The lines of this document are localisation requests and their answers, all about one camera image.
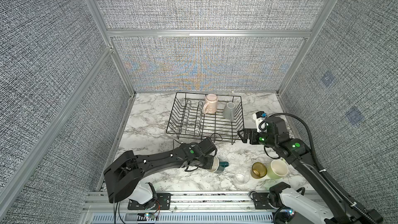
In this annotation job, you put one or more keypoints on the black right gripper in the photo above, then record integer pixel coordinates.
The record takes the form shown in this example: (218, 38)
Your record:
(253, 131)

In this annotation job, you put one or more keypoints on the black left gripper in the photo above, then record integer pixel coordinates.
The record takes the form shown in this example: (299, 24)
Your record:
(210, 161)

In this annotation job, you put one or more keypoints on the dark green mug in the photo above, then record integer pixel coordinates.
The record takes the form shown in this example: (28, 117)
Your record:
(218, 166)

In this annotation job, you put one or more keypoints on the grey ceramic mug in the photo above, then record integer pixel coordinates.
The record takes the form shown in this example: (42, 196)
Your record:
(229, 111)

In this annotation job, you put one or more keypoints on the amber glass cup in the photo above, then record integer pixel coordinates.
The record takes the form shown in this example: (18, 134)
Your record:
(258, 170)

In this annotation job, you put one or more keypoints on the black wire dish rack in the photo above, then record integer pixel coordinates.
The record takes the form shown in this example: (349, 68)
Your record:
(188, 121)

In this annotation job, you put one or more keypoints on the pink iridescent mug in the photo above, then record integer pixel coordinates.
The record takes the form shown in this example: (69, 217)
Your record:
(211, 103)

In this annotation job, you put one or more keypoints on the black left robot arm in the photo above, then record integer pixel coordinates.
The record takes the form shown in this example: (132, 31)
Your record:
(124, 174)

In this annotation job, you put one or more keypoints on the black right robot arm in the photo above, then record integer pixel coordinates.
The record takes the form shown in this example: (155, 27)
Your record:
(340, 208)

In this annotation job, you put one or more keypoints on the clear glass cup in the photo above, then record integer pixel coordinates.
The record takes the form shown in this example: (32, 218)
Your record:
(241, 176)

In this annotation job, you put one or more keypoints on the light green mug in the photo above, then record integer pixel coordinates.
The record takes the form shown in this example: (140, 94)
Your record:
(277, 169)

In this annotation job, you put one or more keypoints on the white vented grille strip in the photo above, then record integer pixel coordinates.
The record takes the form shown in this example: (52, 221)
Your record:
(185, 218)

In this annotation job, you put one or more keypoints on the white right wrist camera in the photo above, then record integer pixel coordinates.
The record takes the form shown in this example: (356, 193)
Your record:
(258, 117)

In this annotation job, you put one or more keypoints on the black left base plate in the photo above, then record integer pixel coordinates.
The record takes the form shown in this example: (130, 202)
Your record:
(162, 202)

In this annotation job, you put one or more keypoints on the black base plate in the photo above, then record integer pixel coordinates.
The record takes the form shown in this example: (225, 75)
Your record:
(162, 202)
(260, 200)

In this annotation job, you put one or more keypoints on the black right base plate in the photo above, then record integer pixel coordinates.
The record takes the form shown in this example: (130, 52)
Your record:
(260, 200)

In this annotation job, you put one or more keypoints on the aluminium front rail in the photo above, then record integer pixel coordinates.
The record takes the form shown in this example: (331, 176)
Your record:
(188, 201)

